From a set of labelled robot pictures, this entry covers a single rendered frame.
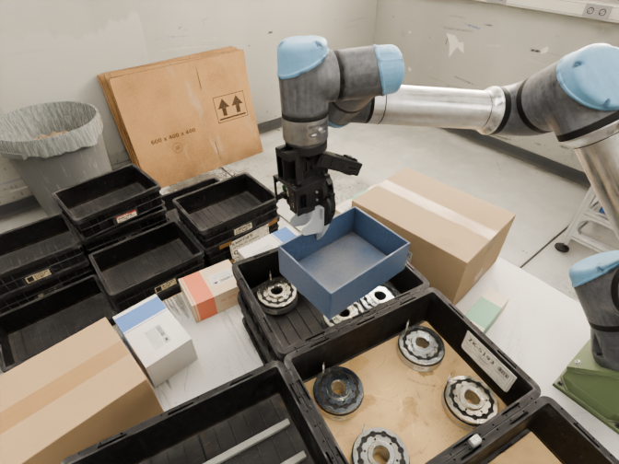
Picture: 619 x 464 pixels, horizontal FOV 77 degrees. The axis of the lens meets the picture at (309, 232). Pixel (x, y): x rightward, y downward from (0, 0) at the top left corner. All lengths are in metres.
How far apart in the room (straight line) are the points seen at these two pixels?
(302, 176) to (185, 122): 2.52
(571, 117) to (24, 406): 1.15
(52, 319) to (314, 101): 1.64
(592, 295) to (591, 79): 0.45
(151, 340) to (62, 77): 2.26
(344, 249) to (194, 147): 2.48
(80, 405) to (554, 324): 1.20
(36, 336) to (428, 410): 1.58
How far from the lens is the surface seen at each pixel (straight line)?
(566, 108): 0.82
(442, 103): 0.81
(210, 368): 1.09
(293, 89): 0.60
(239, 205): 1.95
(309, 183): 0.66
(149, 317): 1.12
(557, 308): 1.39
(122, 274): 1.90
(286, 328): 0.97
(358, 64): 0.62
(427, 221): 1.20
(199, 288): 1.17
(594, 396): 1.17
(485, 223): 1.26
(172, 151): 3.12
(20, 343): 2.00
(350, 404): 0.84
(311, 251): 0.79
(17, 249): 2.29
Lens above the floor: 1.61
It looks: 40 degrees down
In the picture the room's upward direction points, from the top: straight up
